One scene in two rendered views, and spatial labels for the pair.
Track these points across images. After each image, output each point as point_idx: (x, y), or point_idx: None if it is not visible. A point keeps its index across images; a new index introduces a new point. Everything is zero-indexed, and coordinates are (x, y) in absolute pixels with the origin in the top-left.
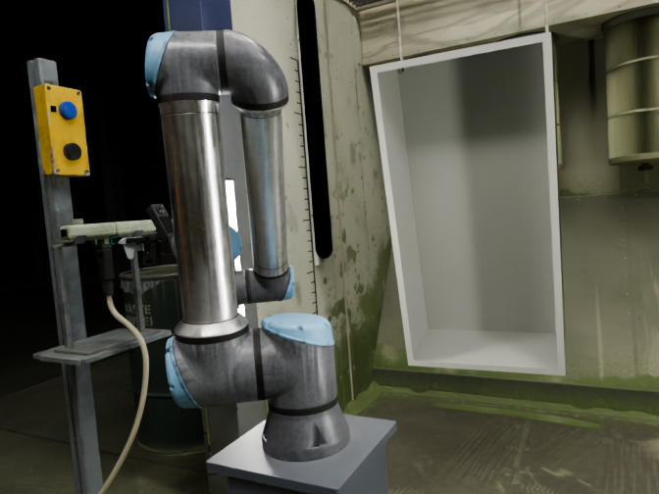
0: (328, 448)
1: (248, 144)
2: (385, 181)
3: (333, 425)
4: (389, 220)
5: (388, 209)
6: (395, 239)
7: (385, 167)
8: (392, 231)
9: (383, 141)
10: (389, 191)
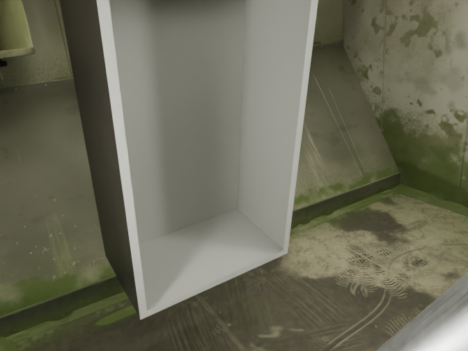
0: None
1: None
2: (109, 75)
3: None
4: (115, 138)
5: (114, 121)
6: (125, 166)
7: (109, 49)
8: (120, 155)
9: (105, 0)
10: (116, 91)
